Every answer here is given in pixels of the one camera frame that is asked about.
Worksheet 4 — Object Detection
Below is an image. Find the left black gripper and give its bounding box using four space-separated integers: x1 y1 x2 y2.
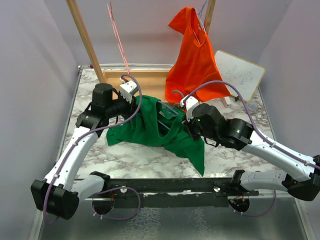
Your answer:
106 91 142 121

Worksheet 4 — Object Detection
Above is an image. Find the blue grey plastic hanger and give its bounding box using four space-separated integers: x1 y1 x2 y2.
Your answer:
157 99 180 135

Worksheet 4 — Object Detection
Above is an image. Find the green t shirt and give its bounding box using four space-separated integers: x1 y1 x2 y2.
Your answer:
106 95 205 176

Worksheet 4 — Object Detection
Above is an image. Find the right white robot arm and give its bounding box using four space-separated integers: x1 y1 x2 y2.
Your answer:
180 100 320 202

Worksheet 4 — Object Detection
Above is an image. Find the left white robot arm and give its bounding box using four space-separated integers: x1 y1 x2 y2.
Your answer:
30 80 140 220

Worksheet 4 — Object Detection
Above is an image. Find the orange t shirt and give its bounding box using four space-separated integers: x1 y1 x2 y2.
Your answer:
165 6 223 104

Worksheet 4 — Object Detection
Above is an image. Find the lilac hanger under orange shirt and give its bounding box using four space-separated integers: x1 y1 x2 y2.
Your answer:
195 0 208 33

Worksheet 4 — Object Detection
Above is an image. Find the wooden clothes rack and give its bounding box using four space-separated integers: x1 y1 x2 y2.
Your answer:
65 0 217 103

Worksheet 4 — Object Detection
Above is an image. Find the clear plastic cup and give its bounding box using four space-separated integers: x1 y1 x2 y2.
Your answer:
247 101 259 113

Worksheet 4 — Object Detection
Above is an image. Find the small whiteboard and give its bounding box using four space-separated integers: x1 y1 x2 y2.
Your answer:
214 50 266 102

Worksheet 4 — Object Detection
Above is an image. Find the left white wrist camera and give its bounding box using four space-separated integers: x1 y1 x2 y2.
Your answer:
119 80 138 104

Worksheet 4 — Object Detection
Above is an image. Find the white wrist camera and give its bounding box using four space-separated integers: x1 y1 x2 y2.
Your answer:
180 96 200 122
119 80 138 104

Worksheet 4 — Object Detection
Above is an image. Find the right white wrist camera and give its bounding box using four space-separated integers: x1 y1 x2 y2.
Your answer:
180 96 200 122

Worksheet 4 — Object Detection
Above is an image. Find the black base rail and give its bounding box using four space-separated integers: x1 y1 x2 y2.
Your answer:
81 177 260 209

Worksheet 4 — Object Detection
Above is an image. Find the pink wire hanger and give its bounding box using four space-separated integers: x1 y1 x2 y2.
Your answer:
107 0 130 74

